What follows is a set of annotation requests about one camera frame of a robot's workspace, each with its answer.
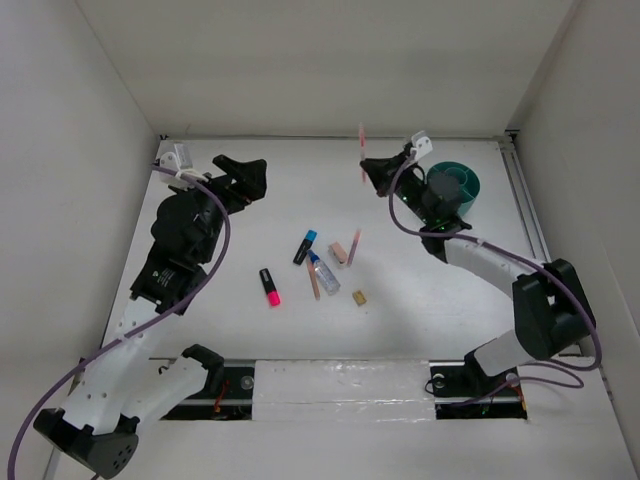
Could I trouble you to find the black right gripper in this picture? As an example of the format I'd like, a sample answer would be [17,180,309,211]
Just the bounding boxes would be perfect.
[362,151,435,225]

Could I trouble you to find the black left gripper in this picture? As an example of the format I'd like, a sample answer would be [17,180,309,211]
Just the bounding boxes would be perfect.
[171,156,266,264]

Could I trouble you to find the red pink pen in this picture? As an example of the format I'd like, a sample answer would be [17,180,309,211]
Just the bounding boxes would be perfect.
[358,122,367,184]

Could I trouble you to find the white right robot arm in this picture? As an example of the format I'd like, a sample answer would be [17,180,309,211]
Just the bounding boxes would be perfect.
[360,146,602,394]

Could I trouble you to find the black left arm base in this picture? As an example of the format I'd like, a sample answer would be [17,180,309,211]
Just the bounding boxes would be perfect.
[163,344,256,421]

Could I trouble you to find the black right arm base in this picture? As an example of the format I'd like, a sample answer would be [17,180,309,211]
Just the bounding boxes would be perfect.
[424,354,528,420]

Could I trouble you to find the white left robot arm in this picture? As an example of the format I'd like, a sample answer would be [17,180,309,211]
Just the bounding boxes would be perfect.
[33,155,267,479]

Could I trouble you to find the pink purple pen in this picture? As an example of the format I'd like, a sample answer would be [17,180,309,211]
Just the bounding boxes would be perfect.
[347,228,362,267]

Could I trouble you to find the blue highlighter black body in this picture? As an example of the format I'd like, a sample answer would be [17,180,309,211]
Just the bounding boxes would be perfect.
[293,230,317,266]

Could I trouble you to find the pink eraser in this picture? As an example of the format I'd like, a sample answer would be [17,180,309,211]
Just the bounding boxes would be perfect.
[328,242,348,268]

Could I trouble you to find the teal round desk organizer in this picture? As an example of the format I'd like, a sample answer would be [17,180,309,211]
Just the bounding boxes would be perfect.
[427,161,481,217]

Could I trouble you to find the orange wooden pencil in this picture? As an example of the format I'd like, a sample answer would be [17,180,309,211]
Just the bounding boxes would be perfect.
[306,259,321,301]

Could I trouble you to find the clear bottle blue cap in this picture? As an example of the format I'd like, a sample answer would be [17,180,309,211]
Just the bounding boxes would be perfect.
[307,250,341,295]

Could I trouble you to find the pink highlighter black body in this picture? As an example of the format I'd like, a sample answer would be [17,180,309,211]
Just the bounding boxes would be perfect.
[259,268,281,307]

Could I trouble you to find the small brass sharpener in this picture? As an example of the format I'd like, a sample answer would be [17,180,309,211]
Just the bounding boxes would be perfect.
[352,290,367,306]

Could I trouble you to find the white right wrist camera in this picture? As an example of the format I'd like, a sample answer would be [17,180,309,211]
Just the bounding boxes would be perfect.
[404,130,433,162]

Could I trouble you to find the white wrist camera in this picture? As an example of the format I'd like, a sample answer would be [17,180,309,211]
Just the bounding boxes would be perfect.
[404,130,433,162]
[156,142,193,175]

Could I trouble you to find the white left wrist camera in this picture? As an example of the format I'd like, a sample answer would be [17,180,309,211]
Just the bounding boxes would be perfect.
[156,142,193,175]

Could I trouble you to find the aluminium side rail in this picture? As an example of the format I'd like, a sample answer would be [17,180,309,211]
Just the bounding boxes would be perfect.
[499,131,552,263]

